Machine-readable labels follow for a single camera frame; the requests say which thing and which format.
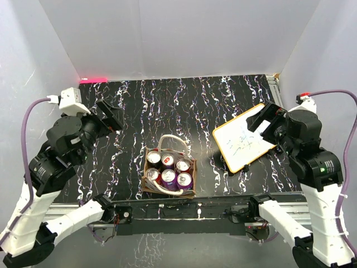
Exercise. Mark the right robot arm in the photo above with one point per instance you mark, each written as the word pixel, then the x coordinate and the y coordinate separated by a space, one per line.
pixel 297 134

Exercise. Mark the red soda can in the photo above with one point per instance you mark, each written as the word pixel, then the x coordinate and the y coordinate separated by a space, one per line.
pixel 152 175
pixel 183 166

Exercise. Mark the blue red-top soda can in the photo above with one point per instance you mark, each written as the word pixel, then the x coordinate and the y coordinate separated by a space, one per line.
pixel 168 161

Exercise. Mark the pink tape strip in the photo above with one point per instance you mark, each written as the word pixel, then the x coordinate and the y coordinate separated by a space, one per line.
pixel 93 80

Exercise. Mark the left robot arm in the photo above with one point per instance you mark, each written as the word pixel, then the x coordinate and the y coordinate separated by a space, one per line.
pixel 28 239

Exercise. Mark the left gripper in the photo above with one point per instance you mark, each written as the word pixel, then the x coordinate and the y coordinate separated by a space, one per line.
pixel 114 119

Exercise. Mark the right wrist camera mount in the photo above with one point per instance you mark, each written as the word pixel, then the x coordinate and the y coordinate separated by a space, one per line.
pixel 305 102

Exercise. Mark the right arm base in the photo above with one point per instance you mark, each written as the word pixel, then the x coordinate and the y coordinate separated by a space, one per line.
pixel 239 214

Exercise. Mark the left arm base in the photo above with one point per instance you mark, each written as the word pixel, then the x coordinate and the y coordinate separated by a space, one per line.
pixel 123 214

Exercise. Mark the orange-framed whiteboard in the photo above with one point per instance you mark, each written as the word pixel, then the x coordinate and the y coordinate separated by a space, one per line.
pixel 239 146

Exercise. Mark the black soda can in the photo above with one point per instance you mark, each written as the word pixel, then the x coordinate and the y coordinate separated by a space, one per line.
pixel 154 159

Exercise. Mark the purple fanta can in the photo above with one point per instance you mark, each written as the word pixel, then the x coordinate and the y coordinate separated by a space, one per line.
pixel 184 181
pixel 169 179

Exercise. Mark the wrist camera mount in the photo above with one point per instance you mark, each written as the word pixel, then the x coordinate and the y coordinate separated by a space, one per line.
pixel 305 102
pixel 69 102

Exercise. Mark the aluminium front rail frame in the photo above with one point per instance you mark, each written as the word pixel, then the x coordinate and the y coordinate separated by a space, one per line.
pixel 176 217

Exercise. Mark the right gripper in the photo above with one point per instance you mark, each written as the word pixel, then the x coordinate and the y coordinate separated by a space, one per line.
pixel 271 113

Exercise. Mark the burlap watermelon canvas bag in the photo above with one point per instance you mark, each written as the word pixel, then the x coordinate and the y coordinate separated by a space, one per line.
pixel 159 189

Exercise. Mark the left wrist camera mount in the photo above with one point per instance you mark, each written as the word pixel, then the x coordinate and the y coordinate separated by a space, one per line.
pixel 69 102

